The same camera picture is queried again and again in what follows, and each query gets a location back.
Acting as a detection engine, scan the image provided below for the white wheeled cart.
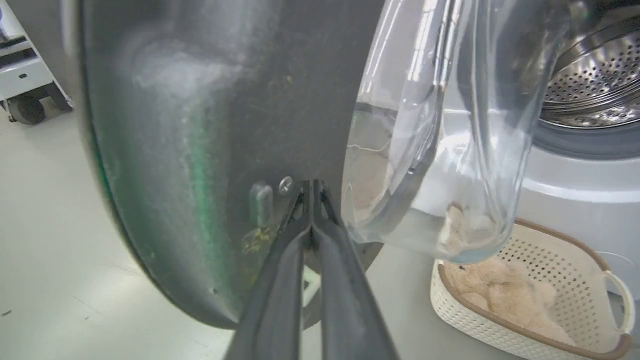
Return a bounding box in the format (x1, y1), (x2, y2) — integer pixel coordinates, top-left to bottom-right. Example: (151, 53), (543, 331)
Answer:
(0, 0), (74, 126)

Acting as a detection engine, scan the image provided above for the cream perforated laundry basket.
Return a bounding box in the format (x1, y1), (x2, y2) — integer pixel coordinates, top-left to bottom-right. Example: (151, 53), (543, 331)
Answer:
(430, 218), (636, 360)

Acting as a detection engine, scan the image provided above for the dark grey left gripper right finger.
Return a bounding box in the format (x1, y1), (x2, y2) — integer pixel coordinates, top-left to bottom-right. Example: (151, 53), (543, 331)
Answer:
(311, 180), (400, 360)

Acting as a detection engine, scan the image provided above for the white washing machine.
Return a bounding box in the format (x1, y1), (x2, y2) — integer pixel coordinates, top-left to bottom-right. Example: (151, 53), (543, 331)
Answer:
(440, 0), (640, 301)

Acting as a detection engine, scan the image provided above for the dark washing machine door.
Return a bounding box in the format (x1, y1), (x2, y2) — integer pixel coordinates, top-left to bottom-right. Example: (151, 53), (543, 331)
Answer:
(64, 0), (568, 330)

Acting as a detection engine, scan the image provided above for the beige plush toy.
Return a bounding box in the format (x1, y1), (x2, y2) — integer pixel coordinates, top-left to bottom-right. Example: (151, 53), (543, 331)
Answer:
(443, 256), (576, 347)

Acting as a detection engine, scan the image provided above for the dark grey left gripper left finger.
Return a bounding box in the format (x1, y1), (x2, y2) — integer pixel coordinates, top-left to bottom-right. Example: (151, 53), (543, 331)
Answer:
(223, 180), (313, 360)

